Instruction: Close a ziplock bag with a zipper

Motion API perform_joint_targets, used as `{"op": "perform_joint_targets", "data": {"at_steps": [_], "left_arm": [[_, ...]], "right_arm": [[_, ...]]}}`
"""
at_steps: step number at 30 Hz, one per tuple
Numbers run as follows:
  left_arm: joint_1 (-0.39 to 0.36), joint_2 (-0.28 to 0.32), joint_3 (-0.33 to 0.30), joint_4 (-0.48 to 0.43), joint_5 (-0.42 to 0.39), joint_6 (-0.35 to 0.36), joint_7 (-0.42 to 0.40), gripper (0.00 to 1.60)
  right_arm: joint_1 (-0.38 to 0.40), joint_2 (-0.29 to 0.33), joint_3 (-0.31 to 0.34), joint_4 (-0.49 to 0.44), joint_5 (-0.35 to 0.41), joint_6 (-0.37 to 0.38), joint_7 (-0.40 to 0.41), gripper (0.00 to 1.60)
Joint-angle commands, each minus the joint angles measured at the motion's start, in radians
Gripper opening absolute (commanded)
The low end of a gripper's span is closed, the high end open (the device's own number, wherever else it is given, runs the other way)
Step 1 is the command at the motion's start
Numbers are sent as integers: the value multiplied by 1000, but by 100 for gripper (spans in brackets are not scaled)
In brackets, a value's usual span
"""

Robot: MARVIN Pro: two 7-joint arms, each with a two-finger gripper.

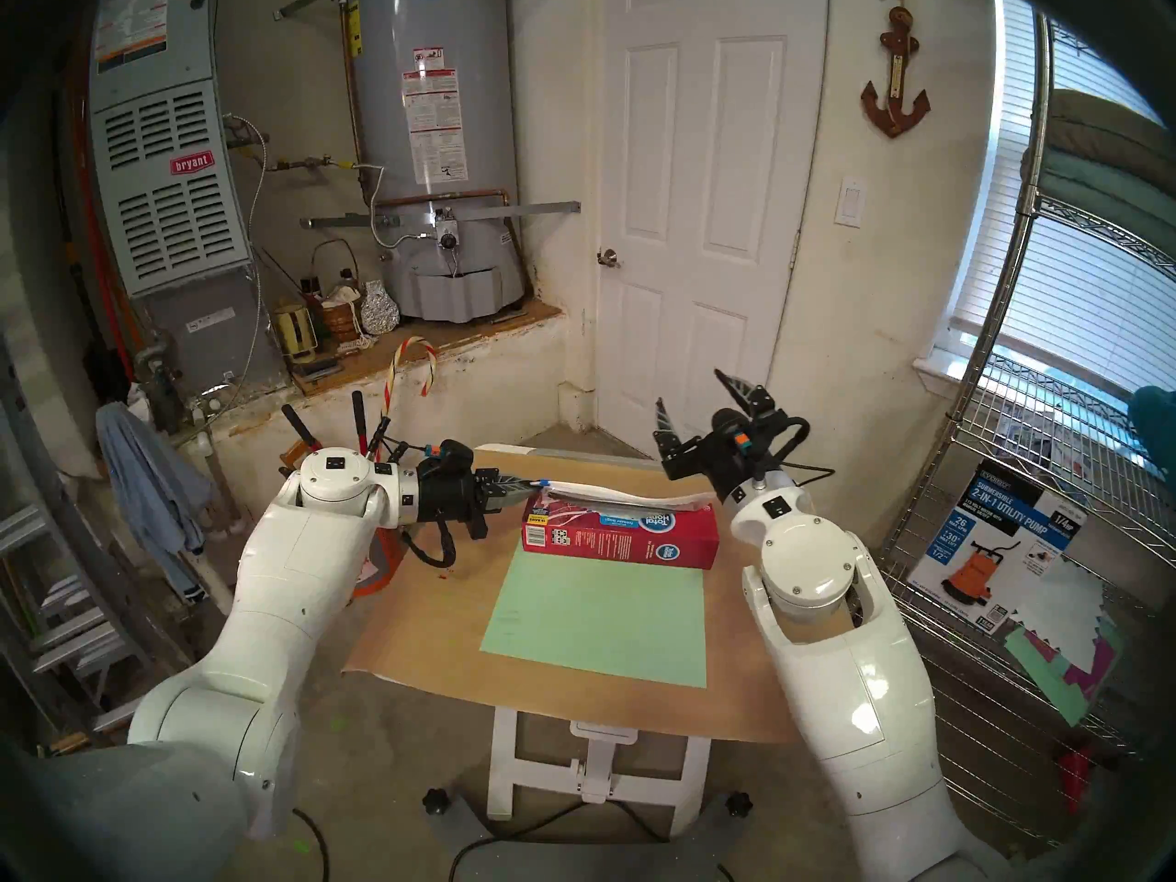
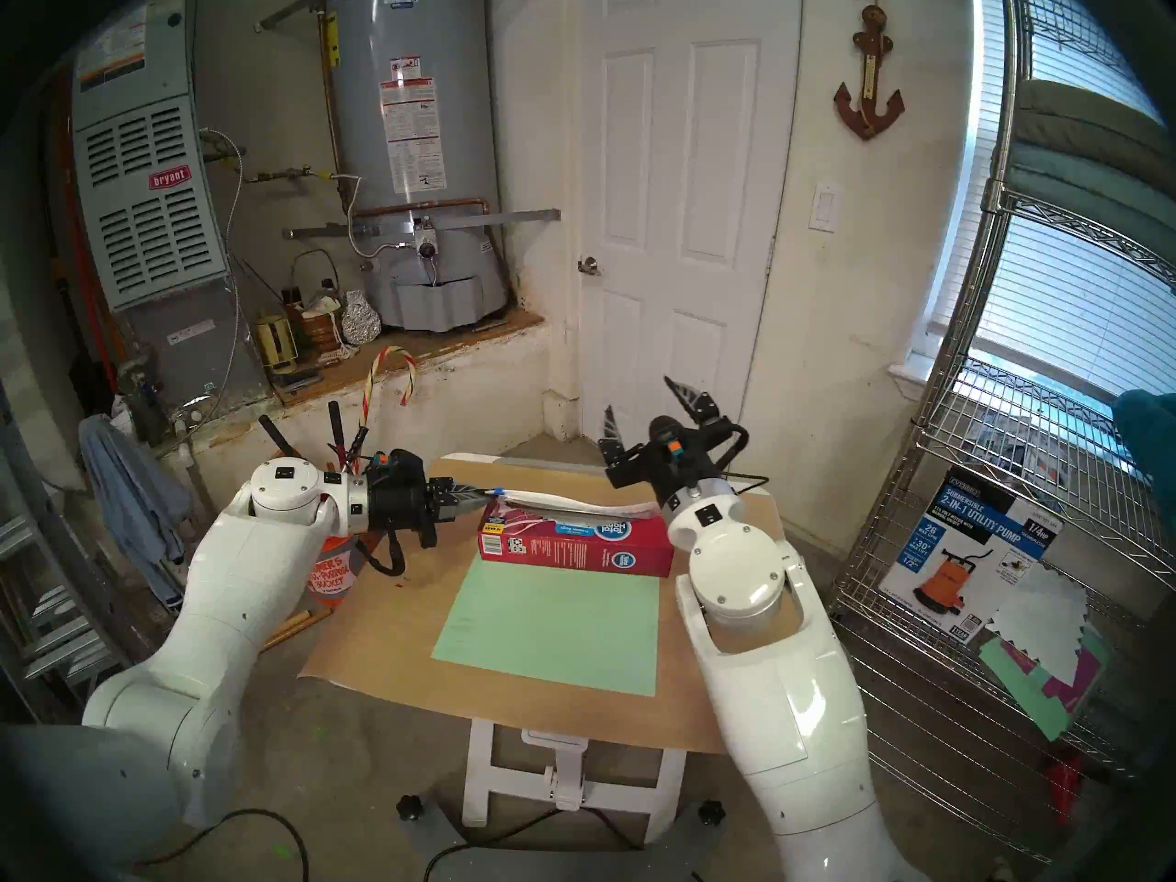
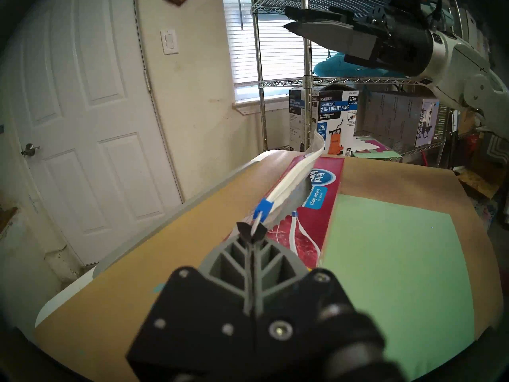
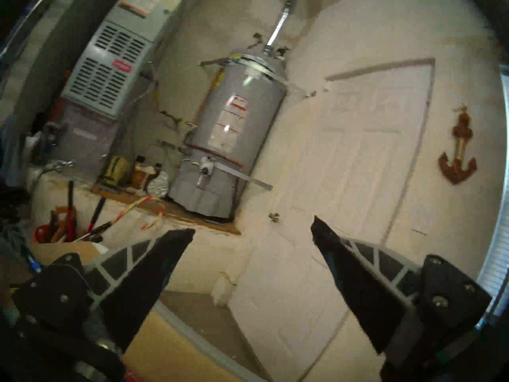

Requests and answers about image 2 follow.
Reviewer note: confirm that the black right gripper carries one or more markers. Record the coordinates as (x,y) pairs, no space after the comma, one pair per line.
(707,453)

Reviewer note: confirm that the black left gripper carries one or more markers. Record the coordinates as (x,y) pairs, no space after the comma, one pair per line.
(400,508)

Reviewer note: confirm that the clear ziplock bag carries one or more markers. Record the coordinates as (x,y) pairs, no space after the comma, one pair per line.
(570,502)

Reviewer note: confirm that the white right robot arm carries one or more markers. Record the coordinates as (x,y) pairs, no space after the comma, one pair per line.
(781,687)

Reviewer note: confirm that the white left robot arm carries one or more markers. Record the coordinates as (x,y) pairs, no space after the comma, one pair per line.
(239,568)

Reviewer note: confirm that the red ziplock bag box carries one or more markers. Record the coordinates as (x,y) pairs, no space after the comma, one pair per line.
(570,551)

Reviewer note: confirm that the light green paper sheet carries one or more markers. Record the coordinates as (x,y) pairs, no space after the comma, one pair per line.
(551,623)

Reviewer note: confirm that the striped candy cane decoration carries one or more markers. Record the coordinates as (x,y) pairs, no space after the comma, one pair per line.
(369,389)

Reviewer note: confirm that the orange plastic bucket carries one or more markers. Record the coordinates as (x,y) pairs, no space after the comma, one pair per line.
(335,577)

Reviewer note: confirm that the wooden ledge board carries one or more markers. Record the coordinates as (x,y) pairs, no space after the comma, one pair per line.
(423,343)

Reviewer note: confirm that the silver door knob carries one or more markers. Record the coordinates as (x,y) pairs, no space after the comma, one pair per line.
(588,266)

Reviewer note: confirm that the white panel door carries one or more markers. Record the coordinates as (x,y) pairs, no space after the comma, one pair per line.
(684,246)

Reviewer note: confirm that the foil wrapped bundle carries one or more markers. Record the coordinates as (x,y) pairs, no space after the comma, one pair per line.
(360,322)

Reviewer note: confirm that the white window sill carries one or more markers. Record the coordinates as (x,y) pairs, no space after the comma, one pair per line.
(910,379)

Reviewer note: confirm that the white folding table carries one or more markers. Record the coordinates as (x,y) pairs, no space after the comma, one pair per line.
(570,784)

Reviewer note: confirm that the black round base knob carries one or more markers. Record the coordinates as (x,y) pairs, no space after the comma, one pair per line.
(409,808)
(710,811)

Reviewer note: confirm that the blue hanging cloth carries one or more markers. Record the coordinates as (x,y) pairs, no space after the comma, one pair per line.
(129,494)

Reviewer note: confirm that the utility pump cardboard box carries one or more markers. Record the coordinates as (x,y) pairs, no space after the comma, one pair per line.
(965,568)

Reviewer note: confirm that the grey water heater tank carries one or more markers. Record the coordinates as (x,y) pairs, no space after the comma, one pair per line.
(459,108)

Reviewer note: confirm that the yellow gas pipe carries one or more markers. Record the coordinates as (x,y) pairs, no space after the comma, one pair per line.
(289,175)

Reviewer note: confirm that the white window blinds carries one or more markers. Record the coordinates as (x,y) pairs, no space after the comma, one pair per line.
(1066,301)

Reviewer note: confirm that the white jagged paper sheet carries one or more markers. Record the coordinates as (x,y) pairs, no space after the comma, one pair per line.
(1038,618)

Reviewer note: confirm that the grey Bryant furnace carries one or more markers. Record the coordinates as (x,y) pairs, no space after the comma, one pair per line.
(147,209)

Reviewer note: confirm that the grey metal ladder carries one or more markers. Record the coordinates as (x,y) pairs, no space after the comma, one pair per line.
(55,632)

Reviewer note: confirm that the green foam sheet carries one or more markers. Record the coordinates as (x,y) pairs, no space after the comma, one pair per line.
(1024,696)

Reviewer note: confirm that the green folded cushion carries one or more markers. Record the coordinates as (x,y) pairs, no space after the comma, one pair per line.
(1075,196)

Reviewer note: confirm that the teal cloth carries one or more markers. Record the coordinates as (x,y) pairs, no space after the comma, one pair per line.
(1148,435)

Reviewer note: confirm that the pink foam sheet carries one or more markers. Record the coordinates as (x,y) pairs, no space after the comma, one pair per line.
(1075,687)

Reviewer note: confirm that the olive folded cushion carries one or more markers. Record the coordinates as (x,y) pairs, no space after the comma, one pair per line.
(1093,118)

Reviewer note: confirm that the small red object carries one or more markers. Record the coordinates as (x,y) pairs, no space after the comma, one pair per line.
(1066,779)

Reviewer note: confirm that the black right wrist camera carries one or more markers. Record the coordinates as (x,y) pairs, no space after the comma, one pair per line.
(666,439)

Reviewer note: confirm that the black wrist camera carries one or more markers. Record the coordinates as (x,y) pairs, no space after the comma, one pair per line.
(666,439)
(400,465)

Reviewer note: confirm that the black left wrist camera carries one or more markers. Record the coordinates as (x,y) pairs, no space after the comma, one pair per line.
(400,465)

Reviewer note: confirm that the white light switch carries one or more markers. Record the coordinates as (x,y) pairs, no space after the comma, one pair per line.
(825,208)

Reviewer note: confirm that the rusty anchor wall decoration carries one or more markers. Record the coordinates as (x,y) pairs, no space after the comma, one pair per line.
(869,76)

